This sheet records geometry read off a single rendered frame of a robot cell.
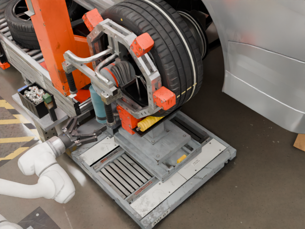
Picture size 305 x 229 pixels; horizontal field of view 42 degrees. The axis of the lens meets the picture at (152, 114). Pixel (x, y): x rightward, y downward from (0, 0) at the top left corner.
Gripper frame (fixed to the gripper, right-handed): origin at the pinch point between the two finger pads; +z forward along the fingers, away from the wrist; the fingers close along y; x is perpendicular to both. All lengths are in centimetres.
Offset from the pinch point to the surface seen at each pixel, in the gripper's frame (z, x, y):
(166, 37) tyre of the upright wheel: 45, 28, 4
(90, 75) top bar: 9.6, 14.9, -13.9
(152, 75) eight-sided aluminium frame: 30.7, 15.0, 8.2
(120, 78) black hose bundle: 16.8, 17.8, 1.9
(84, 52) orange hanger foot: 34, -9, -60
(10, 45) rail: 21, -45, -158
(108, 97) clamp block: 8.0, 11.3, 2.3
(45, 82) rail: 20, -52, -106
